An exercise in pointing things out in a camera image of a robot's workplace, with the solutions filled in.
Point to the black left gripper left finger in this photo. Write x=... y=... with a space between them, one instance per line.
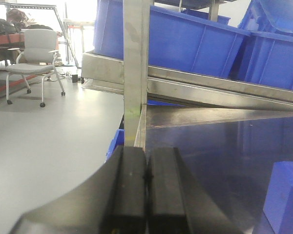
x=111 y=201

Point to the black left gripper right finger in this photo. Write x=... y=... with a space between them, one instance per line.
x=177 y=202

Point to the blue bottle part without cap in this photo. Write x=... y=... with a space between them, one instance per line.
x=278 y=206

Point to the stainless steel shelf rack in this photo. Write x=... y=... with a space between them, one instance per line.
x=207 y=99

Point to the blue bin left on shelf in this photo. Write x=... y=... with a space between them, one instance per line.
x=176 y=40

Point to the blue bin on shelf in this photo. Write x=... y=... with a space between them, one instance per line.
x=266 y=56
x=176 y=40

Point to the blue bin middle on shelf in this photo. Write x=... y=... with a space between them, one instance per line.
x=266 y=56

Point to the blue bin under table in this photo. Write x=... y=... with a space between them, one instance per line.
x=118 y=139

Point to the grey office chair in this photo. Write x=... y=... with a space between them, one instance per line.
x=38 y=58

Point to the black bag on workbench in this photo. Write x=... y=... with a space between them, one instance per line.
x=7 y=28

